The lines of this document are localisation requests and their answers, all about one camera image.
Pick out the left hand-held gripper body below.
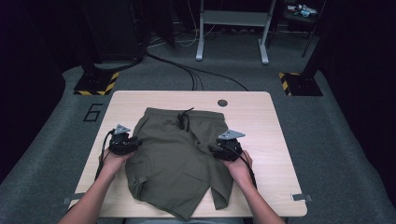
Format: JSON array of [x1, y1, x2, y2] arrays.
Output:
[[107, 124, 135, 156]]

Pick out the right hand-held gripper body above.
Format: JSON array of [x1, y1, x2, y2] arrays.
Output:
[[217, 129, 247, 162]]

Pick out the olive green shorts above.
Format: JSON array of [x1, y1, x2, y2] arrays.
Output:
[[124, 106, 234, 222]]

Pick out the person's left hand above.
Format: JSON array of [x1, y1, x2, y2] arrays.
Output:
[[99, 148, 134, 179]]

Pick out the person's right hand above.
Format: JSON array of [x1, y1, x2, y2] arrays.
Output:
[[222, 149, 254, 185]]

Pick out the black stand with striped base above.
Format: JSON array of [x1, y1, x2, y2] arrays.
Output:
[[73, 0, 120, 96], [278, 0, 339, 97]]

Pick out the grey tape strip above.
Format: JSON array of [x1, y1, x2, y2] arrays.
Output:
[[63, 191, 86, 205], [290, 193, 313, 203]]

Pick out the dark cabinet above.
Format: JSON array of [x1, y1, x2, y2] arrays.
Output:
[[78, 0, 148, 63]]

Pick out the black shelf cart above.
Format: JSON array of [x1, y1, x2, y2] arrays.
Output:
[[267, 0, 327, 59]]

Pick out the clutter on shelf cart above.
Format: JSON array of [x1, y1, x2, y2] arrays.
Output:
[[286, 3, 318, 19]]

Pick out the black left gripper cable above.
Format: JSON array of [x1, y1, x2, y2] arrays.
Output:
[[94, 129, 115, 182]]

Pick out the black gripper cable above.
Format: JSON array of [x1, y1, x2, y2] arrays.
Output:
[[94, 129, 115, 182], [229, 144, 258, 189]]

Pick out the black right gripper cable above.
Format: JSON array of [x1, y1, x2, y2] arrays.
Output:
[[229, 144, 258, 189]]

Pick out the black floor cable bundle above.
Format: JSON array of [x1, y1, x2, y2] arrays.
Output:
[[145, 51, 249, 92]]

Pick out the white floor cable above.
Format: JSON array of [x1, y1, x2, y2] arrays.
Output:
[[174, 0, 217, 49]]

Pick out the white metal desk frame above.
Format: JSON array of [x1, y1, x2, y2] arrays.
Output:
[[195, 0, 276, 65]]

